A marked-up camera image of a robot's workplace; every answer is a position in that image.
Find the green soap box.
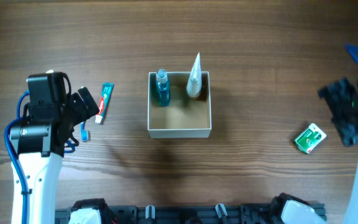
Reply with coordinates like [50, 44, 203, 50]
[293, 123, 326, 154]

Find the teal mouthwash bottle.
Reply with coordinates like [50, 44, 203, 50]
[152, 69, 171, 107]

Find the white lotion tube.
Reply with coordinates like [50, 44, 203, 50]
[186, 53, 202, 98]

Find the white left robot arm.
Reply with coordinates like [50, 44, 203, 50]
[4, 71, 99, 223]

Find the Colgate toothpaste tube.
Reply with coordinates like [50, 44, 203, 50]
[95, 82, 114, 124]

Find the blue white toothbrush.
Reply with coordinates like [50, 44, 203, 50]
[80, 122, 90, 142]

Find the white cardboard box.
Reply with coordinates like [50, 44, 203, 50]
[147, 72, 212, 139]

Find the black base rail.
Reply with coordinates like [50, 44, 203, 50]
[54, 198, 326, 224]

